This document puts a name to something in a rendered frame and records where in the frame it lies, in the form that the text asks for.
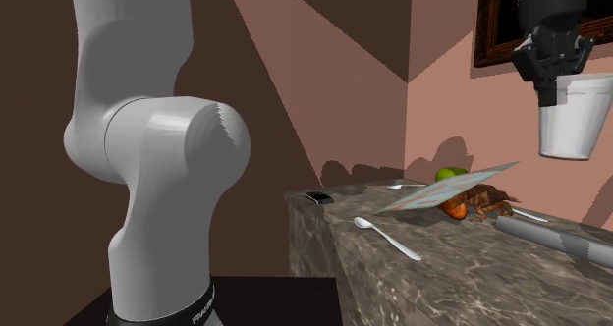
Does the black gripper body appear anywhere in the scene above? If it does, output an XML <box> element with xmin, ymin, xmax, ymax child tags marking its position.
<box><xmin>515</xmin><ymin>0</ymin><xmax>589</xmax><ymax>79</ymax></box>

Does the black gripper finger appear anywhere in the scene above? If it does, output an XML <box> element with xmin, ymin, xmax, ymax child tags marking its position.
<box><xmin>573</xmin><ymin>35</ymin><xmax>598</xmax><ymax>75</ymax></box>
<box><xmin>510</xmin><ymin>36</ymin><xmax>560</xmax><ymax>109</ymax></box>

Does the white foam cup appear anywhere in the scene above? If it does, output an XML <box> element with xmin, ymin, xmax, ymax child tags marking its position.
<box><xmin>537</xmin><ymin>73</ymin><xmax>613</xmax><ymax>161</ymax></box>

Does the brown lobster figure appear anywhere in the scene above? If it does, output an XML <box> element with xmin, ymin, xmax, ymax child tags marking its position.
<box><xmin>453</xmin><ymin>183</ymin><xmax>522</xmax><ymax>223</ymax></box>

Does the green apple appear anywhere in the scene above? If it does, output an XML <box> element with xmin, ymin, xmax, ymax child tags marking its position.
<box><xmin>433</xmin><ymin>166</ymin><xmax>471</xmax><ymax>184</ymax></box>

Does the pale flat book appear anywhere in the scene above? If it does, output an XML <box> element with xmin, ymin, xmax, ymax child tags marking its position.
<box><xmin>374</xmin><ymin>160</ymin><xmax>521</xmax><ymax>215</ymax></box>

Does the grey cylinder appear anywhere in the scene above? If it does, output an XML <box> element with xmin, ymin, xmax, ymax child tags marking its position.
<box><xmin>494</xmin><ymin>215</ymin><xmax>613</xmax><ymax>272</ymax></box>

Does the orange fruit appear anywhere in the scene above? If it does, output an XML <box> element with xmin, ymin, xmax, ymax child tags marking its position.
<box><xmin>439</xmin><ymin>199</ymin><xmax>469</xmax><ymax>220</ymax></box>

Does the large white spoon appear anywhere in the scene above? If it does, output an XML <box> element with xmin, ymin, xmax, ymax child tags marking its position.
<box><xmin>353</xmin><ymin>216</ymin><xmax>424</xmax><ymax>262</ymax></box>

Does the black phone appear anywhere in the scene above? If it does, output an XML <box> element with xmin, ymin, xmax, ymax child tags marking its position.
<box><xmin>304</xmin><ymin>190</ymin><xmax>335</xmax><ymax>206</ymax></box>

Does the dark robot stand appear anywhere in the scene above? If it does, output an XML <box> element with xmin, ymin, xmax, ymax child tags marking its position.
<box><xmin>64</xmin><ymin>275</ymin><xmax>344</xmax><ymax>326</ymax></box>

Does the dark framed wall picture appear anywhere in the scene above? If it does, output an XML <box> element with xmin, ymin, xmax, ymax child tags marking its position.
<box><xmin>473</xmin><ymin>0</ymin><xmax>613</xmax><ymax>69</ymax></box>

